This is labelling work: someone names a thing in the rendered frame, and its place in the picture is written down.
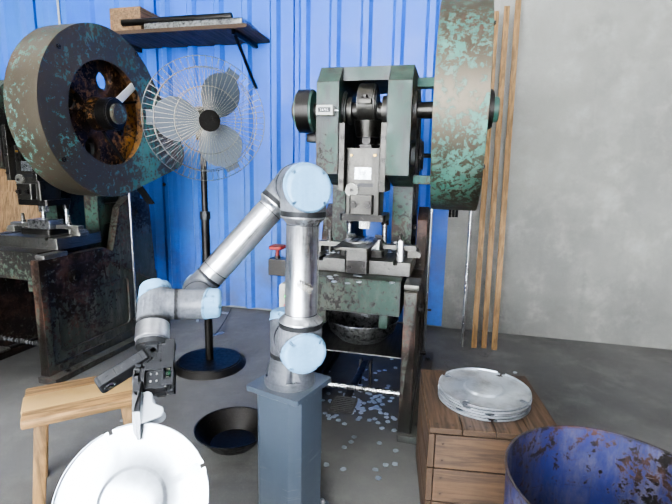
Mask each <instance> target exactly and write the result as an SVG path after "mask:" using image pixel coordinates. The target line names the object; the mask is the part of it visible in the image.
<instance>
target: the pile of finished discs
mask: <svg viewBox="0 0 672 504"><path fill-rule="evenodd" d="M498 375H500V373H498V371H494V370H490V369H484V368H457V369H452V370H449V371H447V372H446V374H445V375H443V374H442V375H441V376H440V378H439V382H438V396H439V398H440V400H441V401H442V402H443V404H445V405H446V406H447V407H448V408H450V409H451V410H453V411H455V412H457V413H459V414H461V415H464V416H467V417H470V418H473V419H477V420H482V421H489V422H491V420H489V419H495V420H493V421H494V422H510V421H515V420H519V419H521V418H523V417H525V416H526V415H528V413H529V412H530V410H531V403H532V392H531V390H530V389H529V387H528V386H527V385H526V384H524V383H523V382H522V381H520V380H518V379H517V378H515V377H513V376H510V375H508V374H505V375H503V374H502V376H503V377H502V376H500V377H499V376H498Z"/></svg>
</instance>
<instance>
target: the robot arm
mask: <svg viewBox="0 0 672 504"><path fill-rule="evenodd" d="M331 194H332V184H331V181H330V178H329V176H328V175H327V173H326V172H325V171H324V170H323V169H322V168H320V167H319V166H317V165H315V164H312V163H308V162H301V163H292V164H288V165H286V166H285V167H283V168H282V169H281V170H280V171H279V172H278V173H277V175H276V176H275V177H274V179H273V180H272V181H271V182H270V184H269V185H268V186H267V187H266V189H265V190H264V191H263V192H262V193H261V200H260V201H259V202H258V203H257V204H256V205H255V206H254V208H253V209H252V210H251V211H250V212H249V213H248V214H247V215H246V216H245V217H244V219H243V220H242V221H241V222H240V223H239V224H238V225H237V226H236V227H235V228H234V230H233V231H232V232H231V233H230V234H229V235H228V236H227V237H226V238H225V239H224V241H223V242H222V243H221V244H220V245H219V246H218V247H217V248H216V249H215V250H214V252H213V253H212V254H211V255H210V256H209V257H208V258H207V259H206V260H205V261H204V263H203V264H202V265H201V266H200V267H199V268H198V269H197V270H196V271H195V272H194V274H192V275H190V276H188V277H187V278H186V280H185V281H184V283H183V286H182V289H172V287H171V284H170V283H169V282H168V281H166V280H160V279H159V278H153V279H148V280H146V281H144V282H143V283H142V284H141V285H140V287H139V293H138V298H137V315H136V326H135V338H134V340H135V350H136V351H138V352H137V353H135V354H134V355H132V356H130V357H129V358H127V359H125V360H124V361H122V362H120V363H119V364H117V365H115V366H114V367H112V368H110V369H109V370H107V371H105V372H103V373H102V374H100V375H99V376H97V377H95V378H94V382H95V384H96V385H97V387H98V389H99V390H100V391H101V392H102V393H106V392H108V391H109V390H111V389H113V388H114V387H116V386H117V385H119V384H121V383H122V382H124V381H125V380H127V379H129V378H130V377H132V388H133V389H132V425H133V433H134V435H135V437H136V438H137V440H141V424H143V423H145V422H147V423H156V424H158V423H161V422H163V421H164V420H165V418H166V413H165V412H164V408H163V407H162V406H160V405H157V404H156V402H155V399H154V398H153V396H157V397H166V396H167V395H172V394H176V368H175V351H176V343H175V339H170V320H182V319H209V318H218V317H219V316H220V315H221V309H222V297H221V290H220V289H218V287H219V286H220V285H221V284H222V283H223V282H224V281H225V280H226V279H227V278H228V276H229V275H230V274H231V273H232V272H233V271H234V270H235V269H236V268H237V266H238V265H239V264H240V263H241V262H242V261H243V260H244V259H245V258H246V256H247V255H248V254H249V253H250V252H251V251H252V250H253V249H254V248H255V246H256V245H257V244H258V243H259V242H260V241H261V240H262V239H263V238H264V237H265V235H266V234H267V233H268V232H269V231H270V230H271V229H272V228H273V227H274V225H275V224H276V223H277V222H278V221H279V220H280V219H281V218H282V219H283V220H284V221H285V222H286V264H285V306H284V307H278V308H275V309H273V310H272V311H271V312H270V319H269V321H270V360H269V363H268V366H267V369H266V372H265V376H264V383H265V385H266V387H267V388H269V389H271V390H273V391H276V392H282V393H295V392H300V391H304V390H307V389H309V388H310V387H312V386H313V384H314V383H315V373H314V370H316V369H317V368H318V367H319V366H321V364H322V363H323V361H324V360H325V357H326V345H325V342H324V340H323V339H322V326H323V319H322V318H321V317H320V316H319V315H318V314H317V302H318V268H319V235H320V223H321V222H322V221H323V220H324V219H325V218H326V205H327V203H328V202H329V200H330V197H331ZM173 369H174V370H173ZM170 370H171V371H170Z"/></svg>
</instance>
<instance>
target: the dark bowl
mask: <svg viewBox="0 0 672 504"><path fill-rule="evenodd" d="M193 433H194V437H195V438H196V440H197V441H198V442H200V443H201V444H203V445H205V446H206V447H208V448H209V449H211V450H212V451H214V452H215V453H217V454H220V455H238V454H241V453H244V452H246V451H248V450H250V449H251V448H252V447H253V446H254V445H255V444H256V443H257V442H258V414H257V409H255V408H251V407H242V406H237V407H227V408H222V409H219V410H215V411H213V412H211V413H208V414H207V415H205V416H203V417H202V418H201V419H200V420H199V421H198V422H197V423H196V424H195V426H194V430H193Z"/></svg>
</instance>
